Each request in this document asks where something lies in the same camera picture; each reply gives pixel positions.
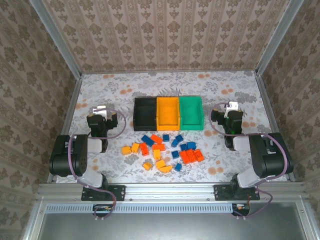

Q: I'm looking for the long blue lego brick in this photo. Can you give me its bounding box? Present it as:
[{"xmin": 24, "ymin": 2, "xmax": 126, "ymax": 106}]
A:
[{"xmin": 141, "ymin": 135, "xmax": 155, "ymax": 147}]

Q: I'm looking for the green plastic bin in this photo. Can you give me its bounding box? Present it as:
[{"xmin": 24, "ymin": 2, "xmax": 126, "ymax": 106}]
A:
[{"xmin": 178, "ymin": 95, "xmax": 204, "ymax": 131}]

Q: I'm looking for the black plastic bin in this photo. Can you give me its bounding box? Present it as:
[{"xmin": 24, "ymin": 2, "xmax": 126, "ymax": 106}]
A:
[{"xmin": 133, "ymin": 96, "xmax": 158, "ymax": 132}]

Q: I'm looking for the orange plastic bin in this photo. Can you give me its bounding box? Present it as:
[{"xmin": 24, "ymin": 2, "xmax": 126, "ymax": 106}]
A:
[{"xmin": 156, "ymin": 96, "xmax": 181, "ymax": 131}]

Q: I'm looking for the grey metal panel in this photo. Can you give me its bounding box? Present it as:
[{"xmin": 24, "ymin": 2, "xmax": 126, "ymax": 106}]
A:
[{"xmin": 22, "ymin": 202, "xmax": 320, "ymax": 240}]

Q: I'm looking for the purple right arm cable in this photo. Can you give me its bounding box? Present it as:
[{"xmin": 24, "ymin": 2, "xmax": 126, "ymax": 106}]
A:
[{"xmin": 208, "ymin": 102, "xmax": 294, "ymax": 221}]

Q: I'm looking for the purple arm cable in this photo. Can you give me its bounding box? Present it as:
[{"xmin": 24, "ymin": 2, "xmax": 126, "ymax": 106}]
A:
[
  {"xmin": 208, "ymin": 102, "xmax": 294, "ymax": 221},
  {"xmin": 67, "ymin": 106, "xmax": 127, "ymax": 221}
]

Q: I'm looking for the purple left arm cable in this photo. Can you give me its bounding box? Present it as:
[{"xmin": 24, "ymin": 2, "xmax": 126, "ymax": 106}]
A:
[{"xmin": 67, "ymin": 106, "xmax": 127, "ymax": 221}]

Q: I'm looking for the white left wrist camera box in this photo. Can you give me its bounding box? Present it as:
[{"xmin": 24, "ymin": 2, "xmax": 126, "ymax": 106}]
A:
[{"xmin": 91, "ymin": 104, "xmax": 111, "ymax": 119}]

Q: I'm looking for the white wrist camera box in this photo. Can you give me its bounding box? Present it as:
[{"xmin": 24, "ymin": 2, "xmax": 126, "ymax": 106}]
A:
[
  {"xmin": 91, "ymin": 104, "xmax": 111, "ymax": 119},
  {"xmin": 225, "ymin": 101, "xmax": 240, "ymax": 113}
]

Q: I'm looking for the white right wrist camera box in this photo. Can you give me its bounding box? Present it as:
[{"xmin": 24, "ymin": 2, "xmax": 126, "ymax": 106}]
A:
[{"xmin": 225, "ymin": 101, "xmax": 240, "ymax": 113}]

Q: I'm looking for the aluminium side rail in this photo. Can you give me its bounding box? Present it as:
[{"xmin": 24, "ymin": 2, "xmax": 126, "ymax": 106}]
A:
[
  {"xmin": 47, "ymin": 73, "xmax": 83, "ymax": 185},
  {"xmin": 254, "ymin": 71, "xmax": 296, "ymax": 182}
]

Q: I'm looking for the thin aluminium back rail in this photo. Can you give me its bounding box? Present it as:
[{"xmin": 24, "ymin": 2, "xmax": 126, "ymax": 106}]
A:
[{"xmin": 81, "ymin": 69, "xmax": 258, "ymax": 75}]

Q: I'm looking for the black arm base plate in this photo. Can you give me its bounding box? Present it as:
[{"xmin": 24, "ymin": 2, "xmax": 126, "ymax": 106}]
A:
[
  {"xmin": 213, "ymin": 184, "xmax": 261, "ymax": 202},
  {"xmin": 81, "ymin": 184, "xmax": 126, "ymax": 202}
]

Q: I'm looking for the long aluminium base rail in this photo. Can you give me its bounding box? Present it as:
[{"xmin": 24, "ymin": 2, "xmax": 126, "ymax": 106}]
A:
[{"xmin": 37, "ymin": 182, "xmax": 307, "ymax": 202}]

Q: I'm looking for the aluminium frame post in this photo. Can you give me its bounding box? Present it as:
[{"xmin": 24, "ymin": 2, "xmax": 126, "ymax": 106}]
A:
[
  {"xmin": 28, "ymin": 0, "xmax": 83, "ymax": 79},
  {"xmin": 256, "ymin": 0, "xmax": 305, "ymax": 76}
]

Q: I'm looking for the white slotted cable duct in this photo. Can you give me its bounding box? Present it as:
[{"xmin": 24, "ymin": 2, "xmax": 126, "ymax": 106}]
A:
[{"xmin": 46, "ymin": 202, "xmax": 251, "ymax": 214}]

